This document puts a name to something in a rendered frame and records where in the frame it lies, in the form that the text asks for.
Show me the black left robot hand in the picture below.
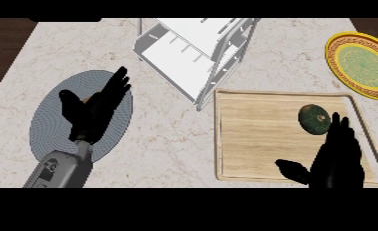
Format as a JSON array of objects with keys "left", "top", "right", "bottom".
[{"left": 57, "top": 66, "right": 132, "bottom": 145}]

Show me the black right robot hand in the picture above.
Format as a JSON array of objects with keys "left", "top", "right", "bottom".
[{"left": 273, "top": 111, "right": 366, "bottom": 189}]

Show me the dark green squash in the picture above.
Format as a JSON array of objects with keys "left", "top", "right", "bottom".
[{"left": 296, "top": 103, "right": 332, "bottom": 136}]

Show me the pale wooden tray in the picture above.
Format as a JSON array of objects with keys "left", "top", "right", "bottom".
[{"left": 212, "top": 88, "right": 378, "bottom": 186}]

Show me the yellow patterned plate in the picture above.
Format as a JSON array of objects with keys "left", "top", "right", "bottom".
[{"left": 323, "top": 31, "right": 378, "bottom": 101}]

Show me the white wire tiered basket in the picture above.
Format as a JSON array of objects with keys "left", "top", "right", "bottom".
[{"left": 132, "top": 18, "right": 262, "bottom": 112}]

